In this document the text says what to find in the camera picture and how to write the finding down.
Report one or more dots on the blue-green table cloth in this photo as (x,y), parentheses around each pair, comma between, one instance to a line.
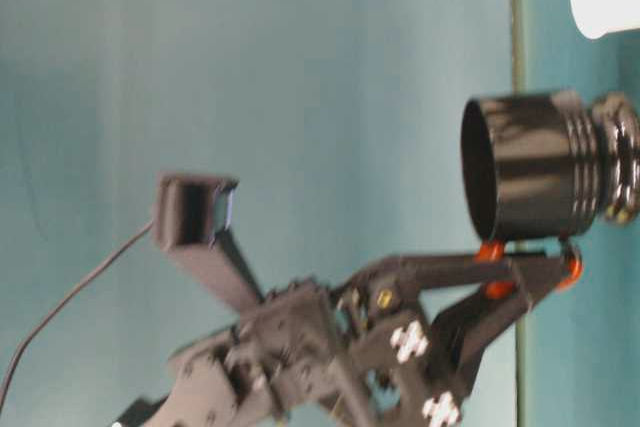
(575,347)

